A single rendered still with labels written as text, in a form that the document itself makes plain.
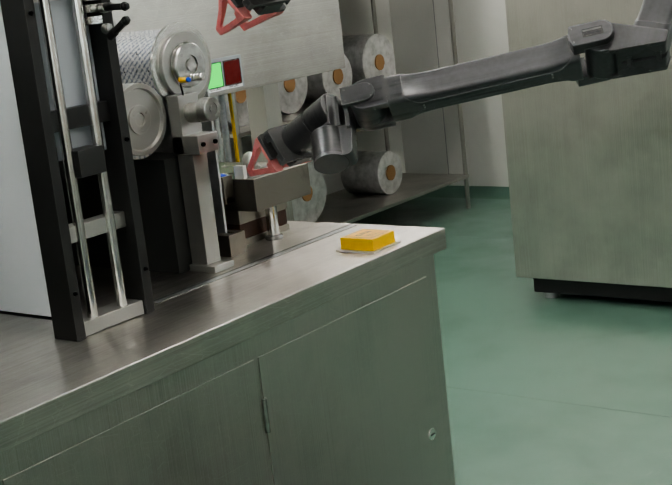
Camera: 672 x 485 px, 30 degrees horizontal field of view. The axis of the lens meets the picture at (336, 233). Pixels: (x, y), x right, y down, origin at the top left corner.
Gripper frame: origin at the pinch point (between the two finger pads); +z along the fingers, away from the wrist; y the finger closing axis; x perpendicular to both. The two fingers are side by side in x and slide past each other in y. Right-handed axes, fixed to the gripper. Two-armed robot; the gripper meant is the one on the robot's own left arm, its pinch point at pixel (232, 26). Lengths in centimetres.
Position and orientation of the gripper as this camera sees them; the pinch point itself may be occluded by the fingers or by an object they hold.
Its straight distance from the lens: 208.1
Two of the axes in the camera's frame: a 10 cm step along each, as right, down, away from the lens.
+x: -6.0, -7.7, 2.1
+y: 5.8, -2.4, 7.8
